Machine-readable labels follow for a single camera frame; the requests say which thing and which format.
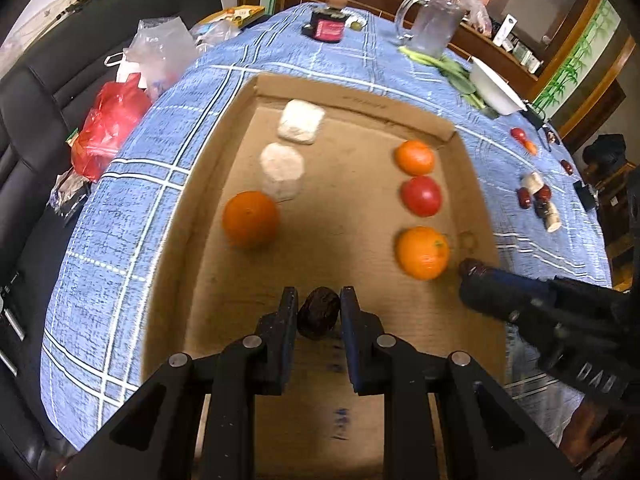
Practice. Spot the blue plaid tablecloth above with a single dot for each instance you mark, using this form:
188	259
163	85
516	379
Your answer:
100	220

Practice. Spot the dark brown walnut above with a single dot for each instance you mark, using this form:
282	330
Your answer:
318	312

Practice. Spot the red date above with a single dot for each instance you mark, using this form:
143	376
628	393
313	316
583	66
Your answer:
544	193
523	197
472	267

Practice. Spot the dark red apple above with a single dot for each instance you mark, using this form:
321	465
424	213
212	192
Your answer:
566	166

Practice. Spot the crumpled clear plastic bag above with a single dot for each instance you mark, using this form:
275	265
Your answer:
215	34

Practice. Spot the white bowl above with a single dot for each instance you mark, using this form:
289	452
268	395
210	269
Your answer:
495	90

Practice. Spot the green onions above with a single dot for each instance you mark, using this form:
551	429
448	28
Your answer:
450	70

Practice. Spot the crumbly beige block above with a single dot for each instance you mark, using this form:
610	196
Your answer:
300	122
553	221
281	170
532	181

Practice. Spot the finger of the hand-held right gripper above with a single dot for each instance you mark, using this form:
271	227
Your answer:
500	292

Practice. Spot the red plastic bag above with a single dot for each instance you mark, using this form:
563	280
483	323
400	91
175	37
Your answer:
107	127

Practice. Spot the small red tomato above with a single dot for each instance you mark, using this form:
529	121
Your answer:
517	134

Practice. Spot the black metal device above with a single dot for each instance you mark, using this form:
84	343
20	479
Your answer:
584	195

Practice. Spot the shallow cardboard box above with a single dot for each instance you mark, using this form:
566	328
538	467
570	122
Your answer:
350	240

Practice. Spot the dark brown date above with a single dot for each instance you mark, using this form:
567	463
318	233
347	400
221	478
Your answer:
541	208

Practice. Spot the black leather sofa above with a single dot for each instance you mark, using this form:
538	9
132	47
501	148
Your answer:
40	90

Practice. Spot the white lotion bottle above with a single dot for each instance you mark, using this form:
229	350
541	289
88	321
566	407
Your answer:
506	27

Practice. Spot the clear glass pitcher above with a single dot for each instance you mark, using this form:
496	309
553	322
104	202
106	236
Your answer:
432	22

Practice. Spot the small black packet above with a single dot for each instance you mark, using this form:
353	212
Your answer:
70	195

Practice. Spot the small orange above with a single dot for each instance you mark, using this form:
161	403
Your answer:
415	156
531	147

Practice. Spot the white plastic bag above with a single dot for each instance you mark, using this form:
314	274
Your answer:
155	55

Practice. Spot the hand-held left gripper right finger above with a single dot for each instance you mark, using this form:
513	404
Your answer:
351	340

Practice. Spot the orange with green stem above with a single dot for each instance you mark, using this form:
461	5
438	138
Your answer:
422	252

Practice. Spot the green bamboo decoration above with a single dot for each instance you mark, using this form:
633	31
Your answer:
580	60

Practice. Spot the red and black box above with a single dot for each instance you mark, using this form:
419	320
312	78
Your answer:
327	29

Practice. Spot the large orange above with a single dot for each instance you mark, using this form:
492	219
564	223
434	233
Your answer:
250	218

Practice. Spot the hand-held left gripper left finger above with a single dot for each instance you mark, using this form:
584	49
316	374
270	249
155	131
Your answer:
286	340

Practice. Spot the dark jacket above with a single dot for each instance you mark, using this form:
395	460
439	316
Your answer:
605	152

